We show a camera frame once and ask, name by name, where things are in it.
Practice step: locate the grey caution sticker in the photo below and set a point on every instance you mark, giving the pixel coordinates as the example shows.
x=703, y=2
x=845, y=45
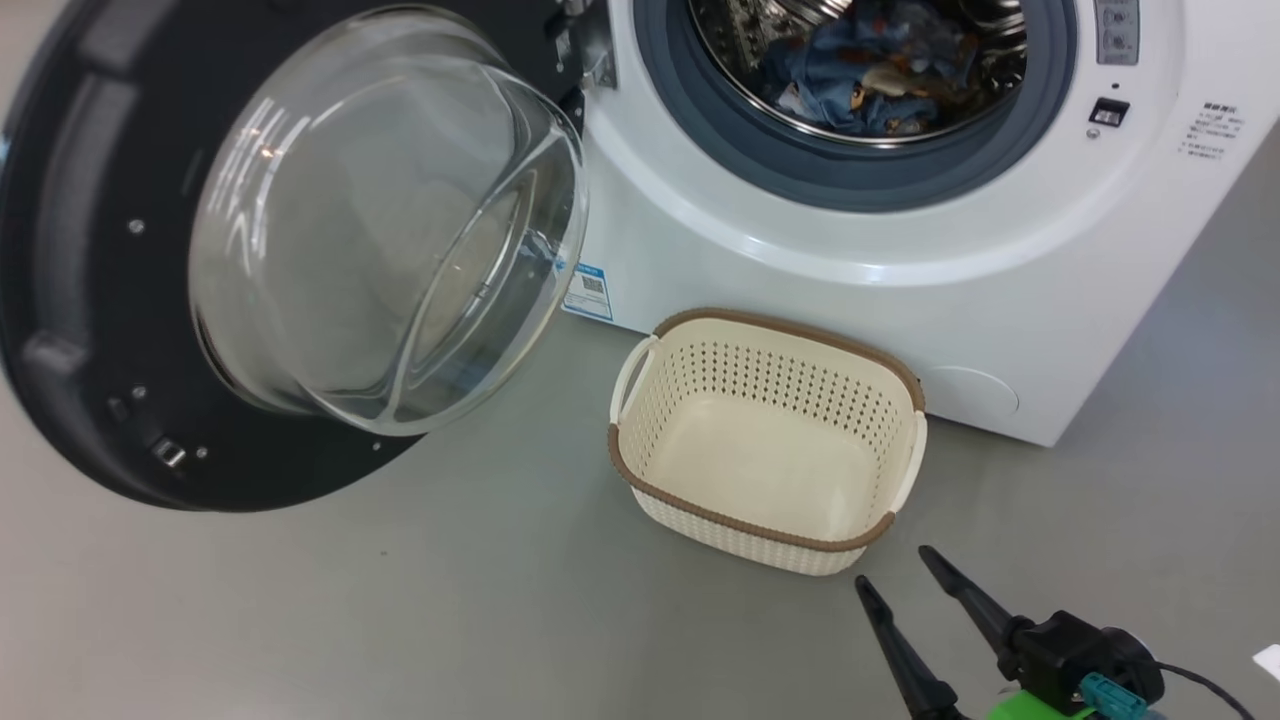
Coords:
x=1117, y=30

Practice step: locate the small white flat object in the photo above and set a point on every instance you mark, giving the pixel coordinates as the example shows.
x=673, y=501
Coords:
x=1270, y=662

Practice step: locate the white front-load washing machine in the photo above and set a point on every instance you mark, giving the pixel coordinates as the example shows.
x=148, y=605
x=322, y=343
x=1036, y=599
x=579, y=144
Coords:
x=1000, y=300

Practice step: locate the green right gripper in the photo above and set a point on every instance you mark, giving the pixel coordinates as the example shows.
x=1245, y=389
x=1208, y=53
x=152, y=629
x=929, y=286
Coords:
x=1030, y=708

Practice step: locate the blue energy label sticker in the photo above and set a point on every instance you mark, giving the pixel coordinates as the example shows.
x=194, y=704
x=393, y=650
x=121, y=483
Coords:
x=588, y=292

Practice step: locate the metal door hinge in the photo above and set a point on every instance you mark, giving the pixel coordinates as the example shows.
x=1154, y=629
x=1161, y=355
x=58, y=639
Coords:
x=585, y=45

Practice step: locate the black round glass washer door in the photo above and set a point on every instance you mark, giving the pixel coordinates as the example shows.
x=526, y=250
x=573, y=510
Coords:
x=90, y=250

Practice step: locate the black door latch socket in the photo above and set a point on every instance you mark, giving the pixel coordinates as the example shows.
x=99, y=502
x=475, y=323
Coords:
x=1109, y=112

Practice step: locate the blue cartoon print garment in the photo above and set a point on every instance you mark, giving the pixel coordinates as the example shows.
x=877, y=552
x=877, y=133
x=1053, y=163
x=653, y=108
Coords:
x=830, y=90

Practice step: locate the cream perforated laundry basket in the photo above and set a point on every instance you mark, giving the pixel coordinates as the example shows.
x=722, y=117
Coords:
x=770, y=470

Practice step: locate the stainless steel washing machine drum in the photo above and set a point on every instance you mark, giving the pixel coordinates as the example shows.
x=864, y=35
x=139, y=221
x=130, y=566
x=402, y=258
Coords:
x=725, y=40

